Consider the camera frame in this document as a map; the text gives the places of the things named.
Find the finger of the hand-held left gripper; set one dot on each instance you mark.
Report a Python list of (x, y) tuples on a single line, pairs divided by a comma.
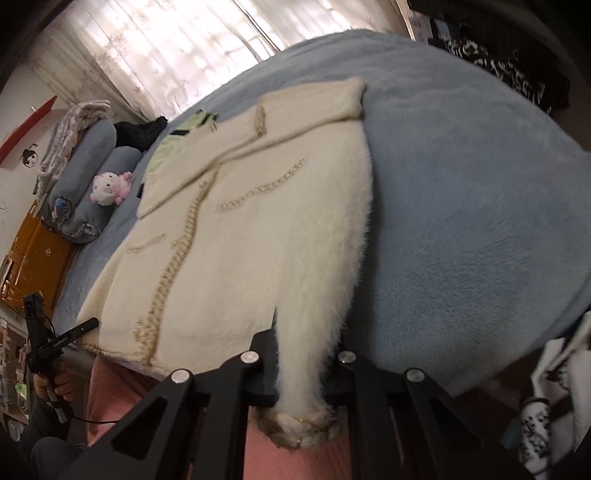
[(34, 314), (76, 333)]

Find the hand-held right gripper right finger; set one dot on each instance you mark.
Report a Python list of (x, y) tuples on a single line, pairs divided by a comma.
[(351, 383)]

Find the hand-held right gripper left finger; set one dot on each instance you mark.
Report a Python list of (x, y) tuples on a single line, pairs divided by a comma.
[(258, 374)]

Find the cream fluffy cardigan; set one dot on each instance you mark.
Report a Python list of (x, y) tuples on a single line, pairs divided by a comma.
[(258, 221)]

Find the black and white clothes pile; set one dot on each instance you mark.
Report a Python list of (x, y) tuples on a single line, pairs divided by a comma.
[(554, 87)]

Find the person's left hand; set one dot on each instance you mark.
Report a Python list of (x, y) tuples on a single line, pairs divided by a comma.
[(62, 385)]

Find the orange wooden headboard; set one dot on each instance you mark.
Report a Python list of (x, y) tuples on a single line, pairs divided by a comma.
[(37, 249)]

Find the person's pink pants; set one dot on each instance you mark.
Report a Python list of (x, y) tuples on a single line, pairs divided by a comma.
[(115, 392)]

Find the blue pillow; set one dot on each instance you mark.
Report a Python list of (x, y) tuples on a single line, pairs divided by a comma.
[(83, 217), (92, 143)]

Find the pink white plush cat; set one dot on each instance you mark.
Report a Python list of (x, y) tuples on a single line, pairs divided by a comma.
[(106, 187)]

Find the white patterned folded blanket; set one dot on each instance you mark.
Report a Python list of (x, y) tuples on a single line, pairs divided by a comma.
[(69, 124)]

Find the black white printed cloth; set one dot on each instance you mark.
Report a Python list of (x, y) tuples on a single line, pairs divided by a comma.
[(554, 364)]

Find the light green garment black stripes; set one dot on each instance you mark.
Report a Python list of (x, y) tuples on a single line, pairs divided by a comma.
[(166, 150)]

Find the black fluffy cloth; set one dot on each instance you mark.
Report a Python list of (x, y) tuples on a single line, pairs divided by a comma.
[(138, 134)]

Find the blue bed blanket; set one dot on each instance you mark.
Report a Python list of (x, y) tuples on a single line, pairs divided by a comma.
[(461, 184)]

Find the white leaf print curtain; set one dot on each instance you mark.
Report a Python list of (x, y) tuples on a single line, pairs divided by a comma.
[(323, 18), (161, 46)]

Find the black white patterned cloth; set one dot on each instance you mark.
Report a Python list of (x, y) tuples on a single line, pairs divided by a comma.
[(503, 64)]

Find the white cardboard box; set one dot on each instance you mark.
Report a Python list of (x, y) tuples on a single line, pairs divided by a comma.
[(422, 27)]

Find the cartoon face wall sticker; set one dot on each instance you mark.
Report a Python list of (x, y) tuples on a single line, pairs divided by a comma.
[(30, 158)]

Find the red wall shelf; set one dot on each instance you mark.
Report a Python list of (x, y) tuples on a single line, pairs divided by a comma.
[(27, 127)]

